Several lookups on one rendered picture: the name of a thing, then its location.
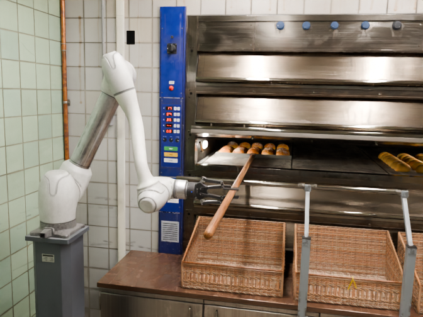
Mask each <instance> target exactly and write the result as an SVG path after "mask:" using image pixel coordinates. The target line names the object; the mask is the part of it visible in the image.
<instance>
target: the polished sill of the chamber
mask: <svg viewBox="0 0 423 317"><path fill-rule="evenodd" d="M243 167H244V166H241V165H220V164H198V163H197V164H195V170H197V171H208V172H228V173H240V172H241V170H242V169H243ZM246 174H260V175H281V176H292V177H313V178H323V179H344V180H355V181H376V182H396V183H408V184H423V176H419V175H397V174H376V173H364V172H342V171H330V170H308V169H287V168H275V167H253V166H249V168H248V170H247V172H246Z"/></svg>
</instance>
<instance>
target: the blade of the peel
mask: <svg viewBox="0 0 423 317"><path fill-rule="evenodd" d="M215 156H227V157H250V153H227V152H219V151H217V152H215ZM255 158H264V159H288V160H291V152H290V155H276V152H275V155H266V154H256V156H255Z"/></svg>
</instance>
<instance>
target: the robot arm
mask: <svg viewBox="0 0 423 317"><path fill-rule="evenodd" d="M101 66H102V70H103V73H104V77H103V81H102V83H101V90H102V91H101V94H100V96H99V98H98V100H97V102H96V105H95V107H94V109H93V111H92V113H91V115H90V117H89V119H88V121H87V124H86V126H85V128H84V130H83V133H82V135H81V137H80V139H79V141H78V143H77V145H76V147H75V150H74V152H73V154H72V156H71V158H70V159H68V160H66V161H64V162H63V163H62V165H61V166H60V168H59V170H50V171H48V172H47V173H46V174H44V175H43V177H42V179H41V181H40V183H39V187H38V210H39V215H40V226H39V227H38V228H37V229H35V230H33V231H31V232H30V236H40V238H48V237H55V238H63V239H66V238H69V237H70V236H71V235H72V234H74V233H75V232H77V231H79V230H80V229H82V228H85V224H84V223H76V208H77V202H79V201H80V200H81V198H82V197H83V195H84V194H85V192H86V189H87V186H88V184H89V181H90V179H91V176H92V172H91V168H90V165H91V163H92V161H93V159H94V156H95V155H96V152H97V151H98V148H99V146H100V144H101V142H102V140H103V138H104V135H105V133H106V131H107V129H108V127H109V125H110V123H111V120H112V119H113V117H114V115H115V112H116V110H117V108H118V106H119V105H120V107H121V108H122V110H123V112H124V114H125V116H126V117H127V120H128V124H129V127H130V133H131V139H132V148H133V158H134V163H135V170H136V173H137V177H138V186H137V204H138V207H139V208H140V210H141V211H143V212H144V213H148V214H150V213H154V212H157V211H158V210H160V209H161V208H162V207H163V206H164V205H165V204H166V202H167V201H168V200H170V199H187V198H194V199H199V200H200V202H201V205H204V204H221V203H222V202H223V200H224V199H225V196H226V195H223V196H219V195H216V194H210V193H208V189H219V188H223V190H231V191H239V189H240V188H239V187H232V186H231V185H225V184H224V183H223V181H221V180H216V179H208V178H206V177H204V176H203V177H202V178H201V181H199V182H188V181H187V180H179V179H172V178H170V177H153V176H152V174H151V173H150V170H149V167H148V165H147V156H146V149H145V136H144V126H143V122H142V117H141V114H140V109H139V106H138V101H137V95H136V90H135V86H134V83H135V81H136V78H137V74H136V71H135V68H134V67H133V65H132V64H131V63H130V62H127V61H126V60H125V59H124V58H123V57H122V56H121V55H120V54H119V53H118V52H116V51H113V52H110V53H107V54H105V55H103V57H102V59H101ZM203 182H212V183H216V184H221V185H214V186H206V185H205V184H204V183H203ZM204 197H212V198H215V199H220V200H206V201H205V200H204V199H203V198H204Z"/></svg>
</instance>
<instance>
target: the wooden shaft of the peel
mask: <svg viewBox="0 0 423 317"><path fill-rule="evenodd" d="M253 159H254V156H253V155H251V156H250V157H249V159H248V160H247V162H246V163H245V165H244V167H243V169H242V170H241V172H240V174H239V175H238V177H237V178H236V180H235V182H234V184H233V185H232V187H239V186H240V183H241V182H242V180H243V178H244V176H245V174H246V172H247V170H248V168H249V166H250V164H251V162H252V161H253ZM235 193H236V191H231V190H229V192H228V194H227V195H226V196H225V199H224V200H223V202H222V203H221V205H220V207H219V208H218V210H217V212H216V213H215V215H214V217H213V218H212V220H211V221H210V224H209V225H208V227H207V228H206V230H205V232H204V234H203V235H204V237H205V238H206V239H207V240H209V239H211V238H212V236H213V234H214V233H215V231H216V229H217V227H218V225H219V223H220V222H221V220H222V218H223V216H224V214H225V212H226V210H227V208H228V206H229V204H230V202H231V200H232V198H233V197H234V195H235Z"/></svg>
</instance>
